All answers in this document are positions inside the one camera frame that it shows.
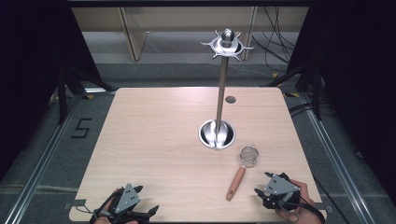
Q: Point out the round grey table grommet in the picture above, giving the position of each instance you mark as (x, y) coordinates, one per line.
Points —
(230, 100)

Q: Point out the wooden furniture leg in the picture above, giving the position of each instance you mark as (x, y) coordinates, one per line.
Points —
(249, 34)
(134, 37)

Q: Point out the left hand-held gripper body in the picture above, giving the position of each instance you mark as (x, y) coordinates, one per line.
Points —
(128, 197)

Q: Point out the person's right hand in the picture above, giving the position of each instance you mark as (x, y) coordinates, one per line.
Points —
(305, 196)

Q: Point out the black tripod stand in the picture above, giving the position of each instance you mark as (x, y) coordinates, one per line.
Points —
(317, 93)
(61, 99)

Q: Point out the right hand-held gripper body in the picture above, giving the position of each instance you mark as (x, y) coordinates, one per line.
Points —
(280, 188)

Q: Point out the metal utensil rack stand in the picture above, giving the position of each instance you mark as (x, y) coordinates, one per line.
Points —
(221, 93)

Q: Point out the aluminium floor rail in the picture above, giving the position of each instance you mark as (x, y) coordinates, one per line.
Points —
(37, 174)
(336, 161)

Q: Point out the person's left hand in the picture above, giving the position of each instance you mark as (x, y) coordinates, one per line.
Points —
(109, 203)

